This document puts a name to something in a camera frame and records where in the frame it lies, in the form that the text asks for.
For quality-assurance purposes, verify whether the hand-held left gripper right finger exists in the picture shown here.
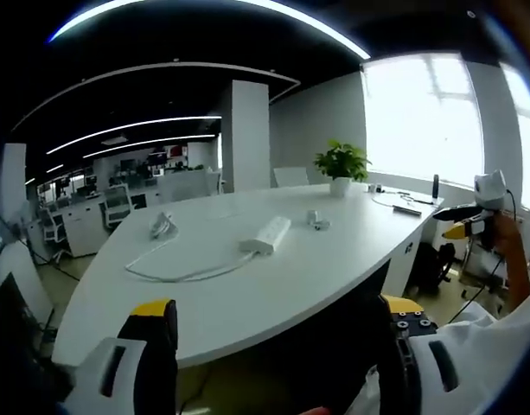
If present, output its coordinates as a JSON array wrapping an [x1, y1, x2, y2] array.
[[378, 295, 478, 415]]

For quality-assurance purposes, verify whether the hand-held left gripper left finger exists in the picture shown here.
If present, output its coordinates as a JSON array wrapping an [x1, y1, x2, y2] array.
[[72, 297, 180, 415]]

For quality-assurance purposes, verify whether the white charger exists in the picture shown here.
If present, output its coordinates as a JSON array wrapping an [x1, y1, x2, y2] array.
[[306, 209, 332, 232]]

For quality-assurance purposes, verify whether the white power strip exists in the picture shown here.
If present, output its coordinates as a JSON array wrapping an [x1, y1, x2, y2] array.
[[238, 216, 292, 255]]

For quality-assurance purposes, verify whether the white office workstation desk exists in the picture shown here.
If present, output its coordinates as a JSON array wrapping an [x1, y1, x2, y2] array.
[[29, 193, 114, 259]]

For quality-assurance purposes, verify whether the person's right hand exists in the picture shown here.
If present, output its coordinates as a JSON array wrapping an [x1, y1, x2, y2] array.
[[488, 214, 526, 263]]

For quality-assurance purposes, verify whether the black backpack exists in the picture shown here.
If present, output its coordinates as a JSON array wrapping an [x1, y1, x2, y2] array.
[[409, 240, 457, 296]]

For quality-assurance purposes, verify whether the person's white shirt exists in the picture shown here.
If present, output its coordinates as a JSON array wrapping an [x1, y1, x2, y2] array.
[[435, 276, 530, 415]]

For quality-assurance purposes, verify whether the bright window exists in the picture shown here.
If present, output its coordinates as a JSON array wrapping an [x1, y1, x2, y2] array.
[[360, 51, 530, 217]]

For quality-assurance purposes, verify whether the green potted plant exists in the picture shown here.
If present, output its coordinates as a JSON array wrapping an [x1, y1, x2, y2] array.
[[313, 138, 374, 198]]

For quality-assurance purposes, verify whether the white panel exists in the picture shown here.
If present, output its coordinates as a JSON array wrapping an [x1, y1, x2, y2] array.
[[0, 240, 54, 322]]

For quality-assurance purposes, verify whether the white mesh office chair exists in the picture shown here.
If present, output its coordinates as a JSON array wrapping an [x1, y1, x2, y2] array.
[[100, 182, 134, 229], [38, 206, 70, 260]]

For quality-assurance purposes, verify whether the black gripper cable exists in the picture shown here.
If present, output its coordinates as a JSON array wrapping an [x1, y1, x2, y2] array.
[[446, 188, 520, 324]]

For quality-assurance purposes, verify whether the thin white cable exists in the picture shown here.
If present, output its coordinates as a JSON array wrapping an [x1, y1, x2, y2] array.
[[371, 191, 435, 208]]

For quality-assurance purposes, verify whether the white power strip cable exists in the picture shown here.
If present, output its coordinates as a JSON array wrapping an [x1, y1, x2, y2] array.
[[125, 240, 255, 284]]

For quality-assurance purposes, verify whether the white coiled cable bundle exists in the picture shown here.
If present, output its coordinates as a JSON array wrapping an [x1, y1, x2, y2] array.
[[149, 211, 180, 240]]

